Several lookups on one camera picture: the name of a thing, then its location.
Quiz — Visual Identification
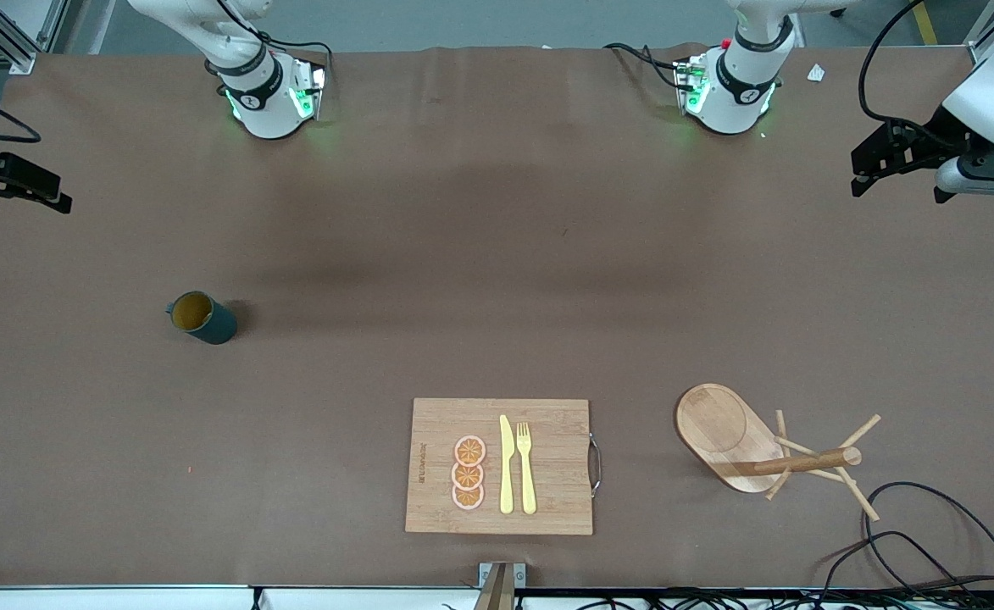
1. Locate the yellow plastic knife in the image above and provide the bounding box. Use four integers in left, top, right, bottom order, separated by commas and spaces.
498, 414, 515, 515

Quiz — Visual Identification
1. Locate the table cover sheet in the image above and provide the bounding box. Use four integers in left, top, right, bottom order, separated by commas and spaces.
0, 42, 994, 590

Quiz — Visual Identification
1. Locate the yellow plastic fork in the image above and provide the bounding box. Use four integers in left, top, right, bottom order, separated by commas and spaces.
516, 422, 538, 516

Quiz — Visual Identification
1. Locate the teal cup yellow inside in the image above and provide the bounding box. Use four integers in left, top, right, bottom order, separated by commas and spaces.
166, 291, 239, 346

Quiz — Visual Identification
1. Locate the metal bracket with wooden post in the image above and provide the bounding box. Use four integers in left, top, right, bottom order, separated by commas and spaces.
475, 563, 526, 610

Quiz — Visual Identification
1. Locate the bamboo cutting board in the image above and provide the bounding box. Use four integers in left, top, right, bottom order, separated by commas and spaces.
404, 397, 603, 536

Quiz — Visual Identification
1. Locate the wooden mug tree stand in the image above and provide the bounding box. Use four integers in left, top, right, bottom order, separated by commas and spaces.
675, 384, 882, 521

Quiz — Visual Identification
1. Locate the black left base cable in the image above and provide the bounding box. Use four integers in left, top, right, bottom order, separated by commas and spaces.
603, 42, 684, 90

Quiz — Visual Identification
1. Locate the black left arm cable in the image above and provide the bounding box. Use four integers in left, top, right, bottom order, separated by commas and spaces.
858, 0, 942, 136

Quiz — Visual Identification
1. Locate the black looped cable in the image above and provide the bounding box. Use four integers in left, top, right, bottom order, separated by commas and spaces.
864, 481, 994, 610
817, 530, 985, 607

